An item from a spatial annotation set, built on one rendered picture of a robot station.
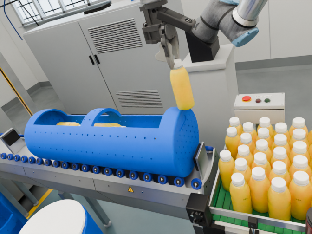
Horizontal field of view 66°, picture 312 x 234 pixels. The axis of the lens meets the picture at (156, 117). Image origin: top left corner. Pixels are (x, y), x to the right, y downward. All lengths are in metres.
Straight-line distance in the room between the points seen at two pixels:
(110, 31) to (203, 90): 1.52
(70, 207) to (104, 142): 0.28
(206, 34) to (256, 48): 2.24
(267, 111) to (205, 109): 0.74
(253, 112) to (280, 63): 2.74
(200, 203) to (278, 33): 3.07
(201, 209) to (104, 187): 0.59
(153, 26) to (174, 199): 0.71
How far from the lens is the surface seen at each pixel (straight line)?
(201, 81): 1.67
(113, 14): 2.78
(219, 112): 1.77
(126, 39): 2.80
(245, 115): 1.14
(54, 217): 1.07
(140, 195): 1.18
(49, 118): 1.53
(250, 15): 1.42
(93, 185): 1.35
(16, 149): 1.93
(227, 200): 1.01
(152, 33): 0.80
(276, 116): 1.14
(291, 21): 3.66
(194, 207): 0.89
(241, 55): 3.84
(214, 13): 1.55
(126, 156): 0.98
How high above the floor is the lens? 1.72
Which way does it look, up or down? 31 degrees down
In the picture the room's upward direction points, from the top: 20 degrees counter-clockwise
